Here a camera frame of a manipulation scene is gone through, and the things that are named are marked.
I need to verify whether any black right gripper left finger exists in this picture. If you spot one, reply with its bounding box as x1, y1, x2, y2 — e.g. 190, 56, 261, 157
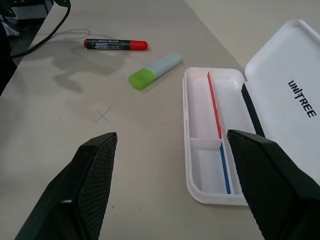
14, 132, 118, 240

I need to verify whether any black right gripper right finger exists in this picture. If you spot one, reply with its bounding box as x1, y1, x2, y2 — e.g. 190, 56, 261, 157
226, 128, 320, 240

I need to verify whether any translucent green tube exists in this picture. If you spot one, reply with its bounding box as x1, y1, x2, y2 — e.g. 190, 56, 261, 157
128, 52, 185, 91

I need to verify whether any small grey cap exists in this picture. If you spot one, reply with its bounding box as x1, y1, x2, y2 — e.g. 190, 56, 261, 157
83, 38, 149, 51

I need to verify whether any dark background object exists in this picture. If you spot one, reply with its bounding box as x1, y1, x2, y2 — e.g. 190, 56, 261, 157
0, 0, 20, 39

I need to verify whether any grey box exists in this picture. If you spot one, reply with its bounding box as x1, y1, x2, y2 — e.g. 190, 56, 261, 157
9, 0, 55, 20

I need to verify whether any black cable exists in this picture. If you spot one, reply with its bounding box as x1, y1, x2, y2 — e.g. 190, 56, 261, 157
0, 0, 72, 60

